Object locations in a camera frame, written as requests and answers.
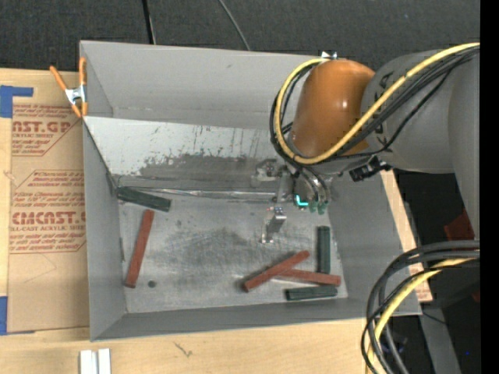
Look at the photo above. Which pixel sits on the grey metal bin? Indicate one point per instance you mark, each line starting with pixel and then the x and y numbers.
pixel 218 244

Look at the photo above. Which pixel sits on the dark green flat block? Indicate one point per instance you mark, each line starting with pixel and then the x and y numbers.
pixel 145 200
pixel 311 293
pixel 323 249

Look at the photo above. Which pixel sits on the brown cardboard board red print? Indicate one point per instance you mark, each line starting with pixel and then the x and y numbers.
pixel 43 271

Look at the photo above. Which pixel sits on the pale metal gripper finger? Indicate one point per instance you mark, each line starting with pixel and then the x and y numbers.
pixel 274 222
pixel 265 173

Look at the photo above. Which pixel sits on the black cylinder on white bracket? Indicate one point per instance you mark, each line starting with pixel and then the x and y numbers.
pixel 368 171

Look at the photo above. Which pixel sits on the red-brown flat block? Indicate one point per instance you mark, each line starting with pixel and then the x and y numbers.
pixel 273 273
pixel 316 277
pixel 139 248

